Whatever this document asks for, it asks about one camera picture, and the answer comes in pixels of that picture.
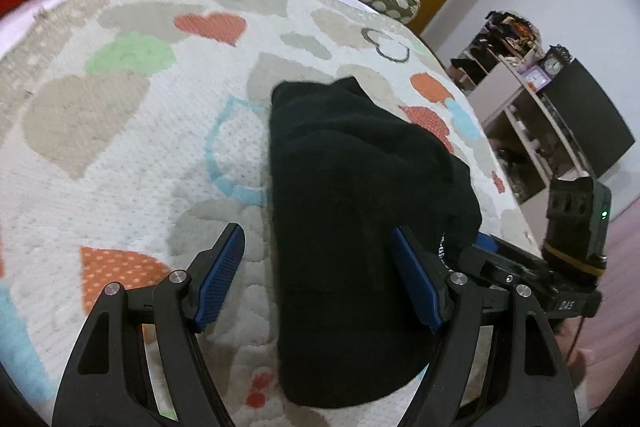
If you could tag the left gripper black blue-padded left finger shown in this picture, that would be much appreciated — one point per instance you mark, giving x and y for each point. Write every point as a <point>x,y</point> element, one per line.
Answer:
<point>107,380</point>

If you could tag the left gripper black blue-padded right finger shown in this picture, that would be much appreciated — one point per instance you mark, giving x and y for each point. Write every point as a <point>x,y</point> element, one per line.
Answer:
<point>495,360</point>

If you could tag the black pants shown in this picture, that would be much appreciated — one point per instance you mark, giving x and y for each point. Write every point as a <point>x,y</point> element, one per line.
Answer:
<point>344,175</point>

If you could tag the person's right hand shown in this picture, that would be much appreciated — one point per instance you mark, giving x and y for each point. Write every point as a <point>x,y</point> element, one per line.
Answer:
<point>576,359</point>

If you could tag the white shelf unit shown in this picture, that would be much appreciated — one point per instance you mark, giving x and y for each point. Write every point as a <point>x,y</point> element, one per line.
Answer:
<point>499,72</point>

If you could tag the black television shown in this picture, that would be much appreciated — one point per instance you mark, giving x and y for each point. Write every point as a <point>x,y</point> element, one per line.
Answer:
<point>586,110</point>

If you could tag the small round clock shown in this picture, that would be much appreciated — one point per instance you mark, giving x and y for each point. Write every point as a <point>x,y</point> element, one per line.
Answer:
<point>552,64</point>

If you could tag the heart patterned quilt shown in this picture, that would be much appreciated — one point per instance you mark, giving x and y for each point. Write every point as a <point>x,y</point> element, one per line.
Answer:
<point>133,131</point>

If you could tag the pink bed sheet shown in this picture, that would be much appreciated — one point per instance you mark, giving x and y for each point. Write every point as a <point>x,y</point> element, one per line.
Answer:
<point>16,25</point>

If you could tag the black tracking camera box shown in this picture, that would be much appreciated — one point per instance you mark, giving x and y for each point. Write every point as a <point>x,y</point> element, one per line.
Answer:
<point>578,215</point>

